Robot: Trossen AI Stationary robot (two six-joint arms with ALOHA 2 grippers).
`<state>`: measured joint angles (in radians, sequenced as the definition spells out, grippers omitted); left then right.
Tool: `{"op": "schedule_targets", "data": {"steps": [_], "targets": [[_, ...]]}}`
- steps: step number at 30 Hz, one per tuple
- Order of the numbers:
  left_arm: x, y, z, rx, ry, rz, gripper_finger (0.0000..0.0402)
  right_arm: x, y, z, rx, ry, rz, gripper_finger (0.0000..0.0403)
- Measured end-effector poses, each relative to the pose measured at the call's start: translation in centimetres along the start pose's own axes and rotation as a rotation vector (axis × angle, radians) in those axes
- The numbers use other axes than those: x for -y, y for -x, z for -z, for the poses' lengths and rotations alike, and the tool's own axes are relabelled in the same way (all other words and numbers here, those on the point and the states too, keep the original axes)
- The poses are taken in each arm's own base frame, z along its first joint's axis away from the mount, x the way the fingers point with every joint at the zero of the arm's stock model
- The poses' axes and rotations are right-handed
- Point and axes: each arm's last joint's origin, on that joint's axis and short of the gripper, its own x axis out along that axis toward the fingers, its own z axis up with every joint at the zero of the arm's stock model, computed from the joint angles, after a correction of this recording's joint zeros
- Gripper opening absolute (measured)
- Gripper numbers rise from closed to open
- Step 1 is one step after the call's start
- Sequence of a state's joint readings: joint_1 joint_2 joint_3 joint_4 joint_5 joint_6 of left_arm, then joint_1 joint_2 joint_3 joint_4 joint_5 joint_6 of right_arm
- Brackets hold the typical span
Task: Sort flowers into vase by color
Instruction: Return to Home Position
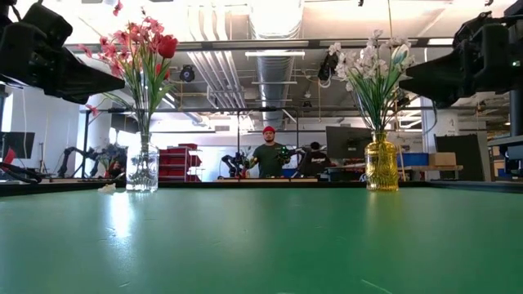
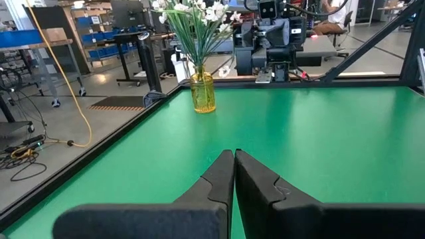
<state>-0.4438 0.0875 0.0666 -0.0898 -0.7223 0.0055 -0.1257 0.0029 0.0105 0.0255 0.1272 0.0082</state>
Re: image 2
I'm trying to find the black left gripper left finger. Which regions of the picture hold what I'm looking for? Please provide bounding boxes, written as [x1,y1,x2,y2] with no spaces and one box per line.
[52,149,236,239]

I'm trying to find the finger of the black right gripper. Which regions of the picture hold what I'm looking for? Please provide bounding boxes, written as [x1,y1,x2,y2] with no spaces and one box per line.
[241,21,266,48]
[265,18,290,47]

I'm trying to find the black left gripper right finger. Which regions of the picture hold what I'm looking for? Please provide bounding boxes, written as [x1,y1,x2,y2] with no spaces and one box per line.
[234,149,425,239]

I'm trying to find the pale blossom spray dark stem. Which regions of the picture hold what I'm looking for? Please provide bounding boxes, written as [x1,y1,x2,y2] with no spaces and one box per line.
[172,0,233,70]

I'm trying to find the pale blossom spray grassy leaves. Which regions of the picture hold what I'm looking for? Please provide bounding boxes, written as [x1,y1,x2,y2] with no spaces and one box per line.
[151,0,243,80]

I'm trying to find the amber glass vase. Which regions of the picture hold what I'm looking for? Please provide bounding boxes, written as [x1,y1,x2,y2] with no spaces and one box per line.
[189,66,216,114]

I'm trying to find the grey desk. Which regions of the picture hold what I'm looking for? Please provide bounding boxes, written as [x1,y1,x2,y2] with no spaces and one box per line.
[297,35,338,67]

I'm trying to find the person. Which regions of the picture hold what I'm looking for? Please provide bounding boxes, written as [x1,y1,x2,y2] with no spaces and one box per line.
[311,0,348,36]

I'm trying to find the black office chair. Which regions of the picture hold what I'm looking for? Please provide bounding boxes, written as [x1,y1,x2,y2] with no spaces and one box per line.
[323,11,353,62]

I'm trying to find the white bin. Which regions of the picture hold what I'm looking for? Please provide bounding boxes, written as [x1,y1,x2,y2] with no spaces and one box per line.
[171,52,197,84]

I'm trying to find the black stand pole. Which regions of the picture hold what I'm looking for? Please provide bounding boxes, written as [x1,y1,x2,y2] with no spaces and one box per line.
[136,31,167,108]

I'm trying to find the black hazard striped floor mat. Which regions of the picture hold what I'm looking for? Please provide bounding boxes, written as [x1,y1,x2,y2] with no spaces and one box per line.
[86,95,146,112]

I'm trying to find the black standing desk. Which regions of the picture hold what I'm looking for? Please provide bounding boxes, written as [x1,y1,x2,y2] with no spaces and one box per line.
[112,31,177,87]

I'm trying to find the black computer monitor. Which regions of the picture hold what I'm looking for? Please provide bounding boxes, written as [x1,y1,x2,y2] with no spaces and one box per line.
[109,0,147,29]

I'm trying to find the rack of blue bins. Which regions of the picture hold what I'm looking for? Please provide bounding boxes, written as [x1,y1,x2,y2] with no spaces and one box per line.
[74,15,147,60]

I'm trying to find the brown cardboard box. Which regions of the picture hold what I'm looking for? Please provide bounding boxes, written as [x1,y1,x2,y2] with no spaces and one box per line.
[41,27,69,43]

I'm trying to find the black partition panel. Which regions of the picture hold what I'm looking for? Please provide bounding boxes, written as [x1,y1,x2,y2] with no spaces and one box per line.
[22,3,91,74]

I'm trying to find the blue plastic bin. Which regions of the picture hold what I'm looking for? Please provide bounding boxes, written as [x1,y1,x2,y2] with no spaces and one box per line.
[0,29,43,48]

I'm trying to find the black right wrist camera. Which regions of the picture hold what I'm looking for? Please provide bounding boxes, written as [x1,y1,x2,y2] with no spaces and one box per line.
[258,0,278,20]

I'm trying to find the black table frame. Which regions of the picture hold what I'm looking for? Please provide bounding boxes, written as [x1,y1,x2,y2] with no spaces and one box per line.
[0,0,425,233]

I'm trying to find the tangled black floor cables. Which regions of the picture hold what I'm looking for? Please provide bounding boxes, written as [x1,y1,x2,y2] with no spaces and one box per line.
[0,133,48,183]

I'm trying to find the yellow cable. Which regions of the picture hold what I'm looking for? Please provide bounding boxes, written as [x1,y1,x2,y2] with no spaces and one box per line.
[25,0,93,149]

